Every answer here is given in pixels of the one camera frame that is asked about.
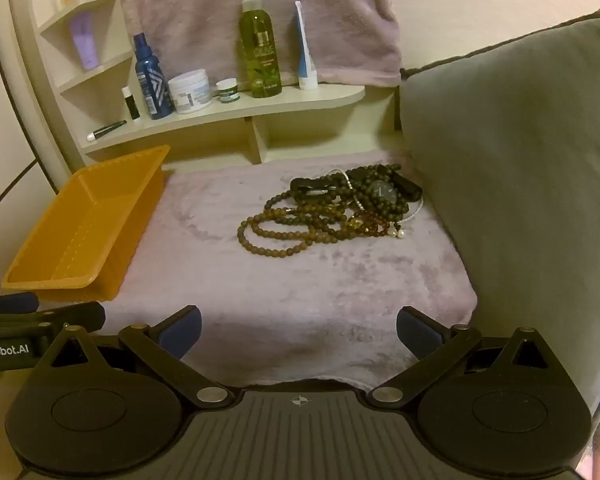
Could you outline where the amber bead bracelet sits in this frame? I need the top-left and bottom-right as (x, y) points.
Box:
(347, 212), (388, 238)

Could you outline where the large white cream jar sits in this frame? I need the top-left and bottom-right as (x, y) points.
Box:
(167, 71), (213, 115)

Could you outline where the small black white stick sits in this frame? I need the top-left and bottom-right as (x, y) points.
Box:
(121, 86), (142, 121)

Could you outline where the orange plastic tray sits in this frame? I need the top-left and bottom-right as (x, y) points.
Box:
(1, 144), (172, 303)

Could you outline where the brown wooden bead necklace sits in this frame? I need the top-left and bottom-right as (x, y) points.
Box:
(237, 192), (351, 257)

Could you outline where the small white green jar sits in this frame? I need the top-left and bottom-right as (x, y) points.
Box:
(216, 78), (240, 104)

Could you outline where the green spray bottle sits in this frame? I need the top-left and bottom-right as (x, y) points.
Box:
(237, 0), (283, 99)

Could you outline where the purple tube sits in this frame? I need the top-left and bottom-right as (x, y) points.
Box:
(70, 12), (101, 71)

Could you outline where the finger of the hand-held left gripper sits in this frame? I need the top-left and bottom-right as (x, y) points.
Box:
(0, 292), (40, 316)
(0, 301), (106, 336)

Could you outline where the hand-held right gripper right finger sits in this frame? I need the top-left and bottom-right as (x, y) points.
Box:
(367, 306), (553, 408)

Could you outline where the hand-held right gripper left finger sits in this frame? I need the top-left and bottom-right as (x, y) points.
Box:
(47, 305), (233, 408)

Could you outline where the blue spray bottle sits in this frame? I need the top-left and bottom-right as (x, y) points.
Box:
(132, 32), (175, 121)

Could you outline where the mauve hanging towel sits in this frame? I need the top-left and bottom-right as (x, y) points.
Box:
(112, 0), (403, 86)

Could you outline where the blue white tube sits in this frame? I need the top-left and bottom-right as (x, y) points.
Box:
(294, 1), (319, 91)

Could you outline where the cream curved panel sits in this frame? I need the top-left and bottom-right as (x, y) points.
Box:
(2, 0), (88, 196)

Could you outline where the grey green cushion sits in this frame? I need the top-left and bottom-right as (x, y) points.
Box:
(399, 0), (600, 431)

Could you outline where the mauve plush blanket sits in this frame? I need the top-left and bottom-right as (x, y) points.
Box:
(105, 150), (478, 391)

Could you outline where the white pearl necklace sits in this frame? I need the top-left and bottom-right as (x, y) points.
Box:
(325, 169), (425, 240)

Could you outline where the black case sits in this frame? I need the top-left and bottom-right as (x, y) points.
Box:
(392, 174), (424, 202)

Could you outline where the cream corner shelf unit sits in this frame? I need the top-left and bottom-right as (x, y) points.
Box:
(7, 0), (368, 167)

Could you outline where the black wristwatch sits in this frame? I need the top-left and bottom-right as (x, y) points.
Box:
(290, 176), (398, 206)

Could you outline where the black tube white cap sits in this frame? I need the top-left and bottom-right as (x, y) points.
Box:
(86, 120), (127, 142)

